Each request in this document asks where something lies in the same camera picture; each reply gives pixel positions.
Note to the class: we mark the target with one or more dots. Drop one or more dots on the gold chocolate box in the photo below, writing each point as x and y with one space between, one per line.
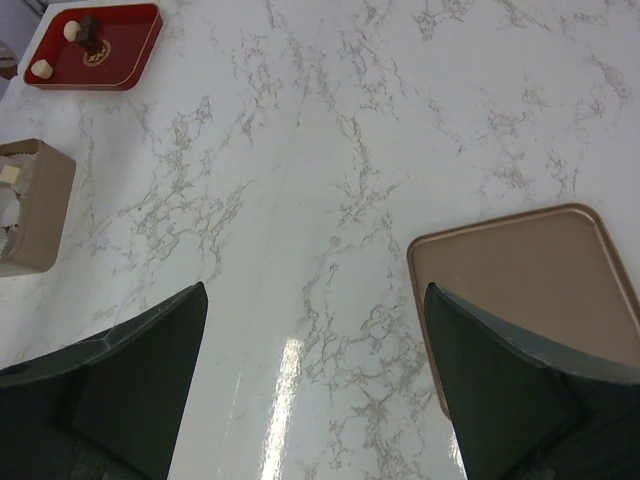
33 211

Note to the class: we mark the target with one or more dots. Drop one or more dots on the dark brown chocolate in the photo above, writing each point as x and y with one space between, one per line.
88 35

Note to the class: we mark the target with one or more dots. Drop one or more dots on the cream square chocolate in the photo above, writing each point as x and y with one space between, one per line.
10 174
42 69

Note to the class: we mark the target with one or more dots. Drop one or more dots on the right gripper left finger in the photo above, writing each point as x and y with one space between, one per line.
109 406

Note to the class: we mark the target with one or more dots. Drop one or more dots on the red chocolate tray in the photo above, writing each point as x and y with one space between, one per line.
127 37

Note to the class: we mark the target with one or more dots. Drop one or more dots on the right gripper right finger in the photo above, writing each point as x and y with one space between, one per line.
527 407

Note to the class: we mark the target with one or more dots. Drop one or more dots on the cream oval chocolate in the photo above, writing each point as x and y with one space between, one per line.
71 30

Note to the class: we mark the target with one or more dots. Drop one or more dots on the gold box lid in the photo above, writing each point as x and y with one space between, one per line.
554 271

